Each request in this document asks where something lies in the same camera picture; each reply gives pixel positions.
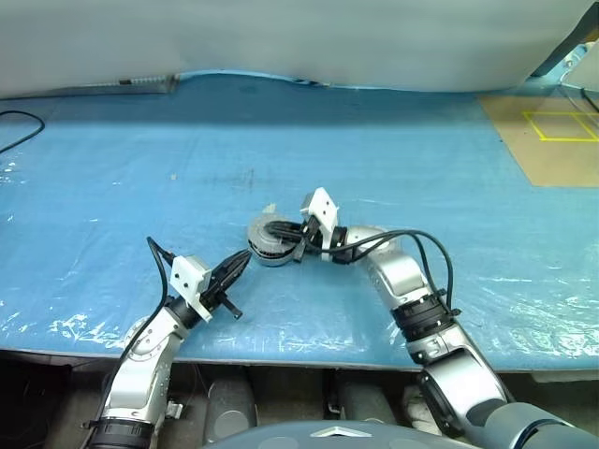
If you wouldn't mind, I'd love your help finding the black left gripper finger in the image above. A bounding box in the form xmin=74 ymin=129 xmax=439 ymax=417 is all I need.
xmin=223 ymin=254 xmax=253 ymax=294
xmin=215 ymin=250 xmax=250 ymax=282

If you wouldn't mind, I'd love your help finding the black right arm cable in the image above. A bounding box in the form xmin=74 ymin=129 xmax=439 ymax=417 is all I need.
xmin=320 ymin=228 xmax=462 ymax=319

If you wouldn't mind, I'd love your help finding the grey rounded cylinder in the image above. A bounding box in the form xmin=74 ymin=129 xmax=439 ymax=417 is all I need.
xmin=205 ymin=376 xmax=258 ymax=443
xmin=334 ymin=381 xmax=392 ymax=425

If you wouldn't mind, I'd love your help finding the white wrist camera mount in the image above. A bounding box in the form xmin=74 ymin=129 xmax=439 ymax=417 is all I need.
xmin=299 ymin=186 xmax=341 ymax=256
xmin=169 ymin=254 xmax=215 ymax=324

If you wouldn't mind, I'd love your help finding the white wrapped bundle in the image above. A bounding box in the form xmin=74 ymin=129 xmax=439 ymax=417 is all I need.
xmin=404 ymin=385 xmax=439 ymax=429

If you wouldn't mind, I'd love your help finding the blue-grey robot torso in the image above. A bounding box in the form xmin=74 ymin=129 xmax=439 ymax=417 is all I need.
xmin=200 ymin=400 xmax=599 ymax=449

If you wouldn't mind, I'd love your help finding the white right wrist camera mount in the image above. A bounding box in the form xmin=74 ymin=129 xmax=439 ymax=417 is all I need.
xmin=299 ymin=186 xmax=341 ymax=256

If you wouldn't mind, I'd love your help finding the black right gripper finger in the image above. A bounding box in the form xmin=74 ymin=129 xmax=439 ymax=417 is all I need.
xmin=275 ymin=231 xmax=308 ymax=264
xmin=264 ymin=218 xmax=305 ymax=239

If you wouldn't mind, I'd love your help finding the silver spoked wheel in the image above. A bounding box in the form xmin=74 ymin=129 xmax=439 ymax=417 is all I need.
xmin=246 ymin=213 xmax=300 ymax=252

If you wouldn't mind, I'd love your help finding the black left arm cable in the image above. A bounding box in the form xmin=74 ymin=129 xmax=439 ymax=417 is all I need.
xmin=105 ymin=236 xmax=178 ymax=398

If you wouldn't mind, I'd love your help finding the long grey power strip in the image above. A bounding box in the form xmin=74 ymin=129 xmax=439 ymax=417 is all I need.
xmin=0 ymin=73 xmax=182 ymax=99

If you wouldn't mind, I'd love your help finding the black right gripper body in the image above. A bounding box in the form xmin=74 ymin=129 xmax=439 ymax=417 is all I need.
xmin=294 ymin=212 xmax=327 ymax=263

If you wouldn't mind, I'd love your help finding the brown cardboard sheet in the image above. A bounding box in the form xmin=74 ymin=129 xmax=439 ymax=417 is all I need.
xmin=476 ymin=95 xmax=599 ymax=189

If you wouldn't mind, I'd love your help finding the grey tape roll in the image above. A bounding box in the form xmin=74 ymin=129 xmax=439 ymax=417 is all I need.
xmin=246 ymin=212 xmax=306 ymax=269

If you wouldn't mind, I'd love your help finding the blue plastic table cover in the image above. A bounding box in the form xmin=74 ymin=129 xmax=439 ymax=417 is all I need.
xmin=0 ymin=68 xmax=599 ymax=373

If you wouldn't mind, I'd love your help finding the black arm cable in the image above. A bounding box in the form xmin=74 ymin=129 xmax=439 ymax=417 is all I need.
xmin=105 ymin=236 xmax=178 ymax=398
xmin=320 ymin=228 xmax=462 ymax=319

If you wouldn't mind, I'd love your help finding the white backdrop sheet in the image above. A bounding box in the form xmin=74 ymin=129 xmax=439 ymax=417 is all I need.
xmin=0 ymin=0 xmax=599 ymax=99

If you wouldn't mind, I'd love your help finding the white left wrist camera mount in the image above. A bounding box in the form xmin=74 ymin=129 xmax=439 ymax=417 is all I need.
xmin=169 ymin=254 xmax=215 ymax=324

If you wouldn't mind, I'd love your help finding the thin black loose cable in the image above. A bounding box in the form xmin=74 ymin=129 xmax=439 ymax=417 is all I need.
xmin=0 ymin=110 xmax=47 ymax=154

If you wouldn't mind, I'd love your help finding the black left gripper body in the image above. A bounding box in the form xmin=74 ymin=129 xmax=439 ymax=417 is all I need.
xmin=198 ymin=268 xmax=243 ymax=322

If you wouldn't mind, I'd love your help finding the dark slanted frame bar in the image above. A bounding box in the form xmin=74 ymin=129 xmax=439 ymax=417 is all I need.
xmin=528 ymin=32 xmax=591 ymax=88

